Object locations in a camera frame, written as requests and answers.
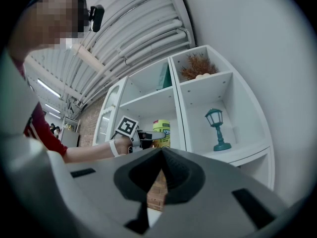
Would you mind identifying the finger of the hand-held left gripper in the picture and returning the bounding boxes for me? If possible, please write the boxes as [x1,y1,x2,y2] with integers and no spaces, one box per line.
[138,131,166,141]

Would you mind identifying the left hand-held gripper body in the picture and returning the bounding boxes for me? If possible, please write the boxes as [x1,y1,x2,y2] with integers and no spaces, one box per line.
[114,115,146,154]

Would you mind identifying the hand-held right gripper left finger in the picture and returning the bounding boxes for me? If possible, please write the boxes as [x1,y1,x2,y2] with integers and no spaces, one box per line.
[64,147,163,238]

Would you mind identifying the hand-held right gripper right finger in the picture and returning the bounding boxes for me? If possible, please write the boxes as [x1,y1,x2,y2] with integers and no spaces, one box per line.
[146,148,289,238]

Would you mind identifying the yellow-green can with pink lid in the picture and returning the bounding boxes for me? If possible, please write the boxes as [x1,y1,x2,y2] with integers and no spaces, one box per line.
[152,119,172,149]

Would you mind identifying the white desk with hutch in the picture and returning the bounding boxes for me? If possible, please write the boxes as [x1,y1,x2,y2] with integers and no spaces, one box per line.
[92,44,276,191]

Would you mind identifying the person's left forearm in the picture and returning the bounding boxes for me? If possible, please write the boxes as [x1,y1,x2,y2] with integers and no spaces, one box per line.
[62,142,114,163]

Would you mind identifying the person's left hand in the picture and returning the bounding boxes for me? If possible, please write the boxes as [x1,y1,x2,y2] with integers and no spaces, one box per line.
[116,136,135,156]

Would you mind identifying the glass cabinet door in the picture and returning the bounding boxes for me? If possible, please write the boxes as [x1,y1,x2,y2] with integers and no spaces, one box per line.
[95,85,122,145]

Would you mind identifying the white metal rack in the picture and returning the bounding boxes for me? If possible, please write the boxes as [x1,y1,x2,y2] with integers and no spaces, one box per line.
[60,115,81,147]

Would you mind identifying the teal book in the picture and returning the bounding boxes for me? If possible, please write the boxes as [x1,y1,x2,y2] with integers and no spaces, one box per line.
[156,61,173,91]

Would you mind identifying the blue lantern lamp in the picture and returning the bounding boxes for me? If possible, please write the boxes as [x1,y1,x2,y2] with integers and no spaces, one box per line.
[204,108,232,152]

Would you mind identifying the long ceiling light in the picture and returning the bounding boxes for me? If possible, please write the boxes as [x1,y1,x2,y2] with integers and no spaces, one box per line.
[37,78,62,99]
[44,103,61,114]

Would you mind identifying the person's red shirt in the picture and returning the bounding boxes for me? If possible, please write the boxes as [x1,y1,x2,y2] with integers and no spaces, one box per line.
[11,58,69,156]

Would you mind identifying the white ceiling pipes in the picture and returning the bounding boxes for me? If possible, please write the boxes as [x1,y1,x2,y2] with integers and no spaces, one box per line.
[74,0,197,104]

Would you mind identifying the person's head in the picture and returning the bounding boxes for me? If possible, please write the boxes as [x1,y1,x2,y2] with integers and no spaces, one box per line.
[12,0,90,59]

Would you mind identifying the white wrist strap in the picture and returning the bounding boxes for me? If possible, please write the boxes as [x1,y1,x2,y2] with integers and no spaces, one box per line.
[108,139,121,157]

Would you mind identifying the black head camera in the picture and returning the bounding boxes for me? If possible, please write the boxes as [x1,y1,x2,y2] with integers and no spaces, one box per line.
[88,4,106,33]

